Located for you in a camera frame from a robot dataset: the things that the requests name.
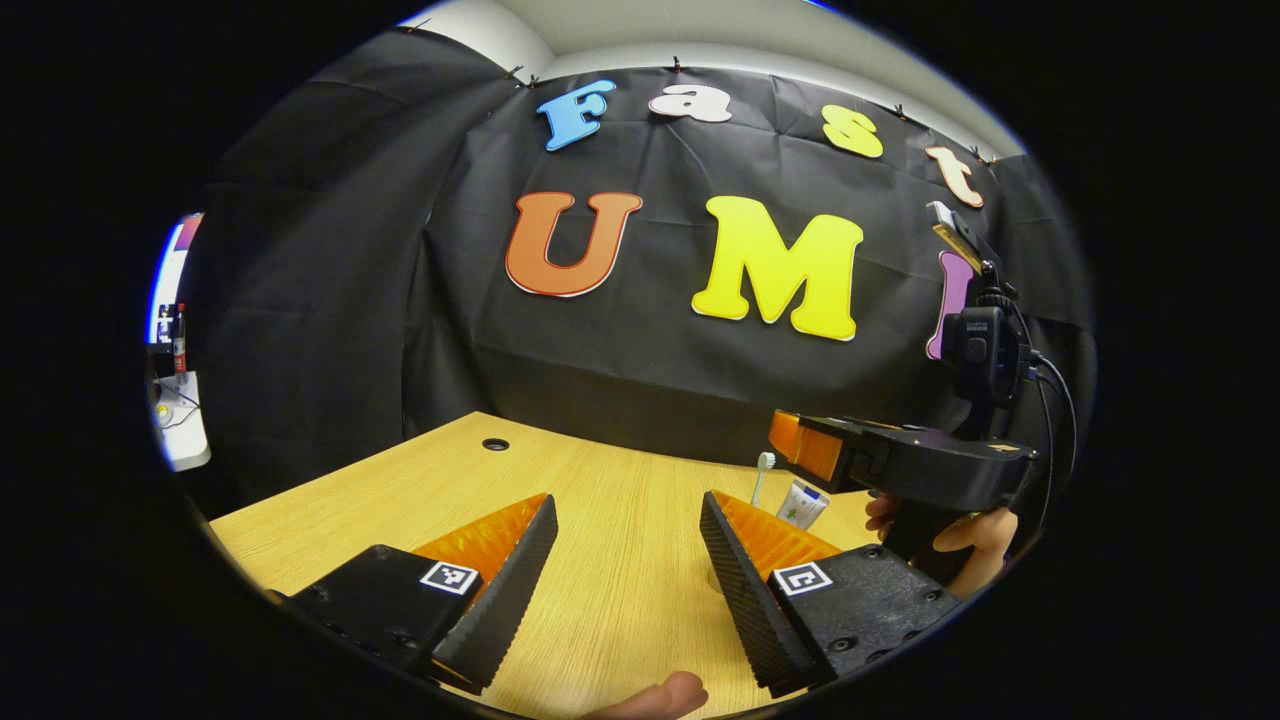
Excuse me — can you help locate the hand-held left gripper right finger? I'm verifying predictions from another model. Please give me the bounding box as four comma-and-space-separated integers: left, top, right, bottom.
699, 490, 966, 699

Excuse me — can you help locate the white toothpaste tube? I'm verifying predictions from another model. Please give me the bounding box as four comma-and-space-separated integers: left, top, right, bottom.
775, 480, 831, 531

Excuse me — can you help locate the lit monitor screen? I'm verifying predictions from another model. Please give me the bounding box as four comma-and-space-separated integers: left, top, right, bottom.
148, 213, 204, 346

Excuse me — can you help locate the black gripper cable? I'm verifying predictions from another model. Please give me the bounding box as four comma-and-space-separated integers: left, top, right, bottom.
1015, 300, 1079, 521

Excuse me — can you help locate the black backdrop cloth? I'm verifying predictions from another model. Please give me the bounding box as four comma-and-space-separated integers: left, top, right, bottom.
180, 25, 1096, 501

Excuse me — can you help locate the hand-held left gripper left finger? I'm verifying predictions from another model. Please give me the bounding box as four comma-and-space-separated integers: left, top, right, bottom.
285, 493, 559, 696

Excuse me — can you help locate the wooden desktop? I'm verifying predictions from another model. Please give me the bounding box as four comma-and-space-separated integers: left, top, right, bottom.
210, 411, 901, 720

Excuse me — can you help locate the white side table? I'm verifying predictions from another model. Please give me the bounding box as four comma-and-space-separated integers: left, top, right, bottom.
150, 372, 213, 471

